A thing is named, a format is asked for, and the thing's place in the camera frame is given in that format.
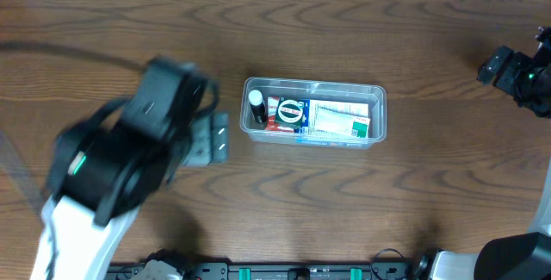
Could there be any green Zam-Buk box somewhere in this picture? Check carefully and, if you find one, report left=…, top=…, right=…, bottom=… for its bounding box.
left=275, top=96, right=305, bottom=129

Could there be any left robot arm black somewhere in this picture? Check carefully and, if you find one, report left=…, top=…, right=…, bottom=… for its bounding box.
left=31, top=58, right=227, bottom=279

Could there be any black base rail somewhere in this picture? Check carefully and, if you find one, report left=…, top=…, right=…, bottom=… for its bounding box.
left=105, top=250, right=423, bottom=280

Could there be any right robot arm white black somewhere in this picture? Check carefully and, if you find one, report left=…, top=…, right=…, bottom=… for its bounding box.
left=410, top=27, right=550, bottom=280

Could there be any blue medicine box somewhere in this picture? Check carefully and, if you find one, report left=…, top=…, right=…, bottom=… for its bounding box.
left=295, top=99, right=371, bottom=139

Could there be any dark bottle white cap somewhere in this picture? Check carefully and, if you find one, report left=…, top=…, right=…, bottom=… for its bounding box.
left=248, top=90, right=268, bottom=123

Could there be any clear plastic container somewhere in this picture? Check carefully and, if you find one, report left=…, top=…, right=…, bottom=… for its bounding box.
left=240, top=78, right=387, bottom=149

